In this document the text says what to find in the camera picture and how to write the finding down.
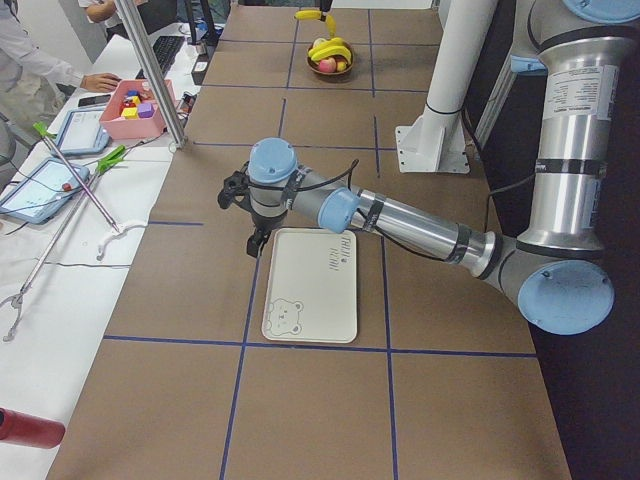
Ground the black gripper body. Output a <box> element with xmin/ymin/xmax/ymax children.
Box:
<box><xmin>217</xmin><ymin>171</ymin><xmax>250</xmax><ymax>210</ymax></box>

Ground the yellow banana basket front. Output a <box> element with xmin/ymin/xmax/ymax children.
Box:
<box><xmin>308</xmin><ymin>42</ymin><xmax>352</xmax><ymax>63</ymax></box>

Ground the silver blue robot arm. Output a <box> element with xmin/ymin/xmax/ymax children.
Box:
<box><xmin>218</xmin><ymin>1</ymin><xmax>639</xmax><ymax>335</ymax></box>

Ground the white bear plate tray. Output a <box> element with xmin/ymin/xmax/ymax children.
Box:
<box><xmin>261</xmin><ymin>228</ymin><xmax>358</xmax><ymax>344</ymax></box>

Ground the brown wicker basket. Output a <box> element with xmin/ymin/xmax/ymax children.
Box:
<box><xmin>306</xmin><ymin>38</ymin><xmax>355</xmax><ymax>76</ymax></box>

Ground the pink bin of blocks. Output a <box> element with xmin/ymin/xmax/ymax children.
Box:
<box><xmin>99</xmin><ymin>79</ymin><xmax>166</xmax><ymax>140</ymax></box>

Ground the pink apple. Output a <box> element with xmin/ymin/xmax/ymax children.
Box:
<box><xmin>317</xmin><ymin>57</ymin><xmax>337</xmax><ymax>74</ymax></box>

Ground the black keyboard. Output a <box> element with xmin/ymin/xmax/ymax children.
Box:
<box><xmin>153</xmin><ymin>35</ymin><xmax>185</xmax><ymax>78</ymax></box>

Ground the blue cased tablet far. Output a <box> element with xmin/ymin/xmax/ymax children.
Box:
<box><xmin>55</xmin><ymin>107</ymin><xmax>111</xmax><ymax>156</ymax></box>

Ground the blue cased tablet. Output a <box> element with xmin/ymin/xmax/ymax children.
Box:
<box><xmin>55</xmin><ymin>107</ymin><xmax>111</xmax><ymax>156</ymax></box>
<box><xmin>1</xmin><ymin>157</ymin><xmax>89</xmax><ymax>224</ymax></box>

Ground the blue cased tablet near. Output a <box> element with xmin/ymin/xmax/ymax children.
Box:
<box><xmin>1</xmin><ymin>157</ymin><xmax>89</xmax><ymax>224</ymax></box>

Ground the red bottle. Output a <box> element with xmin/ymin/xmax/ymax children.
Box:
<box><xmin>1</xmin><ymin>408</ymin><xmax>66</xmax><ymax>449</ymax></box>

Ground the aluminium frame post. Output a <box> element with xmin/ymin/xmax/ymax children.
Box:
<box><xmin>115</xmin><ymin>0</ymin><xmax>187</xmax><ymax>151</ymax></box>

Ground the green handled reacher tool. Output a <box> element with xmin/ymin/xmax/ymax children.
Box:
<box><xmin>32</xmin><ymin>121</ymin><xmax>127</xmax><ymax>234</ymax></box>

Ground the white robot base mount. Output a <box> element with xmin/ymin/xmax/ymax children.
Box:
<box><xmin>395</xmin><ymin>0</ymin><xmax>497</xmax><ymax>174</ymax></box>

